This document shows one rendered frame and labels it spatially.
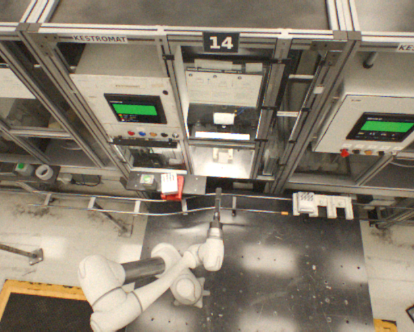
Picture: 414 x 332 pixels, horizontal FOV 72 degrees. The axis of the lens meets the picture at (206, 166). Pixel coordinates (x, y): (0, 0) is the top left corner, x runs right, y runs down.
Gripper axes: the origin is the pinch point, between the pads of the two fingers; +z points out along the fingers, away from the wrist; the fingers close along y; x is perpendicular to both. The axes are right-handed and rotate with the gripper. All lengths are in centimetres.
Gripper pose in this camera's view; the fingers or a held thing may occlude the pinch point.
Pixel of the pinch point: (218, 195)
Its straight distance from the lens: 166.9
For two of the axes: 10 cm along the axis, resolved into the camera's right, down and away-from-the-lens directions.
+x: -9.9, -0.7, 0.9
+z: 1.0, -8.9, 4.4
